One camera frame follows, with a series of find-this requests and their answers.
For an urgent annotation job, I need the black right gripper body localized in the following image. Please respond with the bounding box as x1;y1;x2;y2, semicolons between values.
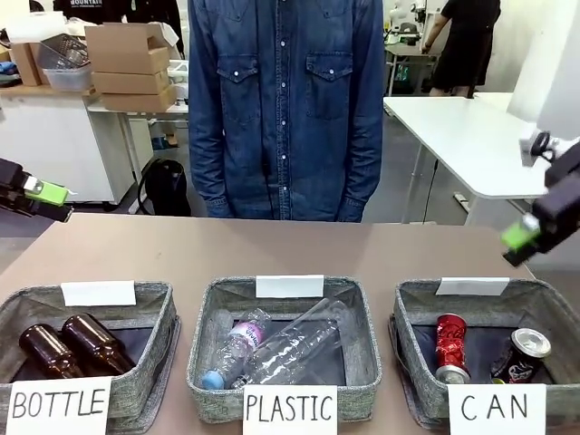
531;139;580;256

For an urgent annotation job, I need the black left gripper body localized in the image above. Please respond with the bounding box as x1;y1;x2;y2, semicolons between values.
0;157;35;214

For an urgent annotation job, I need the black blue soda can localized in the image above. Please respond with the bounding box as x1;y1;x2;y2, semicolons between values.
490;327;553;386

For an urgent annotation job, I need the red soda can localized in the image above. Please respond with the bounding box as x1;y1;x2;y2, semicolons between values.
435;313;473;384

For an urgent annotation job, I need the brown glass bottle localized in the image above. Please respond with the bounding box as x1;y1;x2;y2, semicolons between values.
18;324;86;381
60;314;137;377

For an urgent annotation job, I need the large clear plastic bottle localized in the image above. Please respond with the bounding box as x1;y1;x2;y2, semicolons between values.
230;297;353;391

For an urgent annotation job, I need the person's right denim forearm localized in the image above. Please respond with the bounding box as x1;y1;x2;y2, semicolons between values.
187;112;230;219

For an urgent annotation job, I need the person's left denim forearm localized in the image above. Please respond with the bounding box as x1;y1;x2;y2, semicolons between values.
342;112;385;224

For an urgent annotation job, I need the grey basket labelled can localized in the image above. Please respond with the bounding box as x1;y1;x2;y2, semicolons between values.
387;276;580;431

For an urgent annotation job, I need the white paper label CAN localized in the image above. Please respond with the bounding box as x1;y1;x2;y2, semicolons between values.
447;382;548;435

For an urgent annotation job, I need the grey basket labelled bottle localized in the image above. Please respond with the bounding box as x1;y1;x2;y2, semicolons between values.
0;280;182;435

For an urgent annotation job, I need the grey basket labelled plastic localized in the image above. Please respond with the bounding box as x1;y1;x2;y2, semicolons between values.
186;275;383;425

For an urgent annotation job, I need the blank white paper label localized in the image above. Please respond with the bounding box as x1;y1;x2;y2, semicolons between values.
60;280;137;307
435;276;511;297
255;274;325;299

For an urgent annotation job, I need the white side table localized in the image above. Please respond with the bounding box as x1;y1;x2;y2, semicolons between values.
382;92;552;227

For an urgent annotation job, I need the black backpack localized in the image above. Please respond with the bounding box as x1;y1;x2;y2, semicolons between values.
137;158;192;218

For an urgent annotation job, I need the small brown cardboard box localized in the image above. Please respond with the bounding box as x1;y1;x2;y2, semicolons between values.
8;41;52;88

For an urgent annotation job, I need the clear plastic storage bin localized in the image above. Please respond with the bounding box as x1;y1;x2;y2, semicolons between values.
36;34;95;93

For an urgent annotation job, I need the flat closed cardboard box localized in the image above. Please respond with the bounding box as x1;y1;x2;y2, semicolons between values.
92;66;171;96
99;84;178;113

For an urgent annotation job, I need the white foam sheet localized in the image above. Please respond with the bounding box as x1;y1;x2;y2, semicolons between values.
7;11;65;45

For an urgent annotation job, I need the open cardboard box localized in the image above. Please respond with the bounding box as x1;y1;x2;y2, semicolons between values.
83;22;171;74

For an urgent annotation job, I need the white plastic container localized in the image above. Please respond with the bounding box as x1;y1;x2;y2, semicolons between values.
168;58;191;88

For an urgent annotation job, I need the bystander in black dress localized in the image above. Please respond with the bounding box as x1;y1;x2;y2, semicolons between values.
424;0;503;99

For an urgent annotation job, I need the bystander in black shirt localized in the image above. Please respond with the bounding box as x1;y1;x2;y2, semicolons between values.
52;0;126;24

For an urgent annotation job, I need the white paper label BOTTLE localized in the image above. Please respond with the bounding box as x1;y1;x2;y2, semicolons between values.
7;375;112;435

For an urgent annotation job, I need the bystander in dark clothes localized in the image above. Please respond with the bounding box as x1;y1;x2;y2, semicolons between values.
123;0;185;60

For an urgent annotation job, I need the small pink-label plastic bottle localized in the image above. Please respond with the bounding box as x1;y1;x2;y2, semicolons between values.
199;307;274;391

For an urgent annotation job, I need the person in denim shirt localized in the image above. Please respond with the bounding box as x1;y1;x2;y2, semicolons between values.
187;0;386;224

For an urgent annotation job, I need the white paper label PLASTIC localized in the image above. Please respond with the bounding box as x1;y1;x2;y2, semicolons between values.
242;384;339;435

